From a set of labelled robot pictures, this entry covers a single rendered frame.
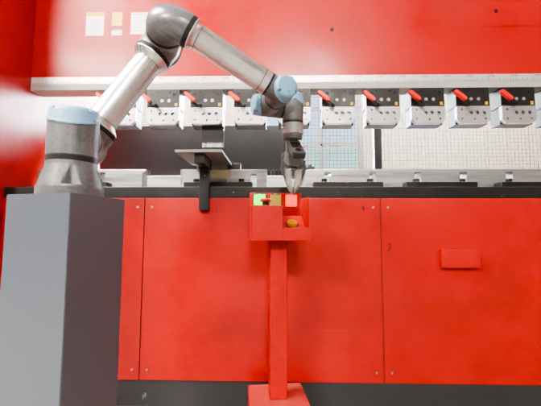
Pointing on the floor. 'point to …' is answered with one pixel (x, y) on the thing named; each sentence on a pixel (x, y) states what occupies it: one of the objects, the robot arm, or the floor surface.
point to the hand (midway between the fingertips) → (293, 190)
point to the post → (377, 148)
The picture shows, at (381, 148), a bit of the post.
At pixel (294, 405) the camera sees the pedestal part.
